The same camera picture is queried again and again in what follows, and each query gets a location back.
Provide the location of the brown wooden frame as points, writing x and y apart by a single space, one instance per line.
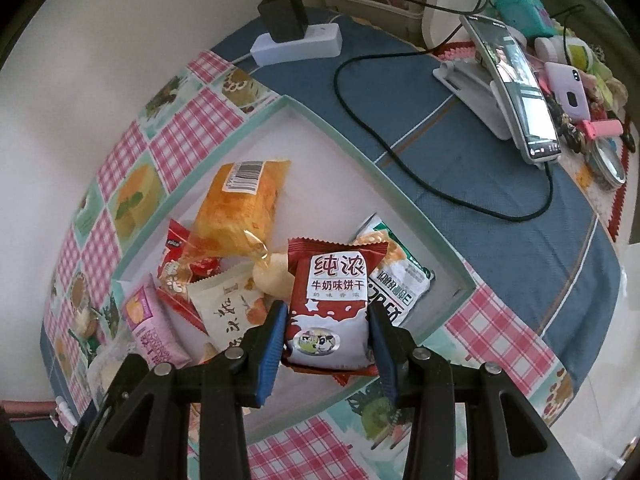
25 408

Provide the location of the teal case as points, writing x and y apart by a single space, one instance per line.
520 7

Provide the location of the pink snack packet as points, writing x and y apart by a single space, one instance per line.
150 330

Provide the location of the white tray with teal rim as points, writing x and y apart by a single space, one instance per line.
320 180

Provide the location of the white power strip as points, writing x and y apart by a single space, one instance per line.
320 42

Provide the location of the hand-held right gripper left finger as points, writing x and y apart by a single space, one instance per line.
272 350

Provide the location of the blue tablecloth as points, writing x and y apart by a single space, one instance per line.
475 160

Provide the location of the small white round container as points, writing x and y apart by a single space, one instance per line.
549 49

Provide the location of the dark red and white biscuit packet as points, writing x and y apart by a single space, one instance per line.
330 285

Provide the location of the smartphone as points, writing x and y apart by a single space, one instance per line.
520 95

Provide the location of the green and white snack packet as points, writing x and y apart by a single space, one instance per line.
400 280

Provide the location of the orange bread packet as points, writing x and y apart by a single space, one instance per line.
240 215

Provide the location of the black charger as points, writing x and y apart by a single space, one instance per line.
282 15

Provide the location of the cream and orange snack packet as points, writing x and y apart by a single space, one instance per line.
225 305

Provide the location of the pale yellow frilly item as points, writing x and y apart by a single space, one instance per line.
610 87

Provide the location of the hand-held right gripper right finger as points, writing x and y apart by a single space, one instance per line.
382 355

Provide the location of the white jar with green label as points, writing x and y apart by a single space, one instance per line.
579 55

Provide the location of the pink small phone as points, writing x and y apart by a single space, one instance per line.
565 90

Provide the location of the round metal tin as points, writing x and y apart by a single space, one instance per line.
607 162

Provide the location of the beige storage box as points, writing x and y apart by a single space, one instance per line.
360 2

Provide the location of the round wrapped pastry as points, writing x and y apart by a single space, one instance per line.
272 277
107 375
86 321

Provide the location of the bright red snack packet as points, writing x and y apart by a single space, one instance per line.
172 265

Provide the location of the white plastic rack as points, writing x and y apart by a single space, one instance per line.
440 10

